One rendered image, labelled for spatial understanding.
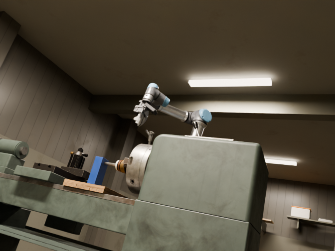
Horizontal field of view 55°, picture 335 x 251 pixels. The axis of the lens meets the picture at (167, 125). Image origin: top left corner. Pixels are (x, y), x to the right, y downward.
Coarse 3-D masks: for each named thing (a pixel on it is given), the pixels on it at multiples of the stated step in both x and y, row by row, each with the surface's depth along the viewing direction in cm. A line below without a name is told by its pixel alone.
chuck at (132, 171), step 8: (144, 144) 198; (136, 152) 189; (144, 152) 188; (136, 160) 186; (128, 168) 186; (136, 168) 184; (128, 176) 186; (136, 176) 184; (128, 184) 188; (136, 184) 185; (136, 192) 191
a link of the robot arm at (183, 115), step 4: (152, 104) 240; (156, 108) 245; (160, 108) 246; (164, 108) 247; (168, 108) 249; (172, 108) 251; (176, 108) 255; (164, 112) 250; (168, 112) 250; (172, 112) 251; (176, 112) 253; (180, 112) 255; (184, 112) 258; (188, 112) 260; (172, 116) 255; (176, 116) 255; (180, 116) 256; (184, 116) 257; (188, 116) 258; (184, 120) 258; (188, 120) 259
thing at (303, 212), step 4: (292, 208) 774; (296, 208) 770; (300, 208) 767; (304, 208) 762; (308, 208) 759; (292, 212) 770; (296, 212) 767; (300, 212) 763; (304, 212) 759; (308, 212) 756; (296, 216) 763; (300, 216) 759; (304, 216) 756; (308, 216) 752
